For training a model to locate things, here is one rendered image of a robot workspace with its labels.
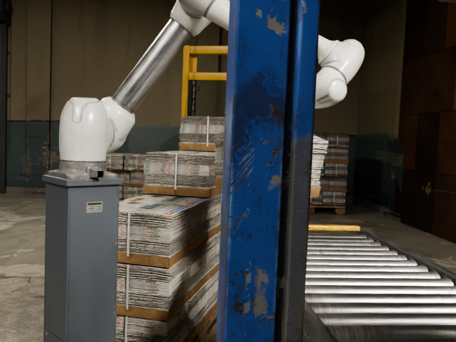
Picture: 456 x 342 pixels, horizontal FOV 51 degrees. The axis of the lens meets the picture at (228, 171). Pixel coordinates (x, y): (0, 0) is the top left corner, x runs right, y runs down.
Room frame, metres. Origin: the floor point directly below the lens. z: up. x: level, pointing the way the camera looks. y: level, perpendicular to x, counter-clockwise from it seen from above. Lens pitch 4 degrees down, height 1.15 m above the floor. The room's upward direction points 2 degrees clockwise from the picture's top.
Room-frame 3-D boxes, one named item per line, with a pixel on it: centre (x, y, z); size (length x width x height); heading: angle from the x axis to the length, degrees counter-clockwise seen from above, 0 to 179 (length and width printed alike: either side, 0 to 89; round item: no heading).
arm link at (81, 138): (1.68, 0.50, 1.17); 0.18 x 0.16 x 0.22; 177
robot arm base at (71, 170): (1.66, 0.49, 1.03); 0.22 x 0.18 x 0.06; 43
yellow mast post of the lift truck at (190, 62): (3.79, 0.33, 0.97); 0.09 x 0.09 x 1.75; 77
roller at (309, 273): (1.32, -0.38, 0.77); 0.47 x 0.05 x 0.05; 96
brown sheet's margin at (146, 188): (2.72, 0.24, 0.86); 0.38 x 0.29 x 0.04; 76
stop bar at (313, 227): (1.92, -0.33, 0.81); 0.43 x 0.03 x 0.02; 96
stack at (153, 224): (2.58, 0.28, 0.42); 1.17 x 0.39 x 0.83; 167
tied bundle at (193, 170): (2.72, 0.25, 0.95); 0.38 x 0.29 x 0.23; 76
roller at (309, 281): (1.26, -0.39, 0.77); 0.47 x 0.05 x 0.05; 96
